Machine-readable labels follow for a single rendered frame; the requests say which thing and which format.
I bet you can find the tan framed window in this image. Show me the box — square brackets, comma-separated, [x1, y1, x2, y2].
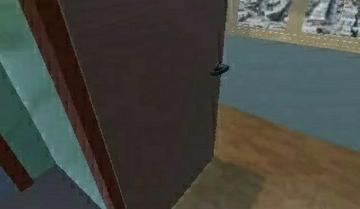
[224, 0, 360, 61]

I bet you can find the black door handle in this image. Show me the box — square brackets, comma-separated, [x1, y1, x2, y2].
[210, 61, 231, 77]

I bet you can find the dark brown room door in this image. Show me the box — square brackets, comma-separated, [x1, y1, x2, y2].
[56, 0, 237, 209]

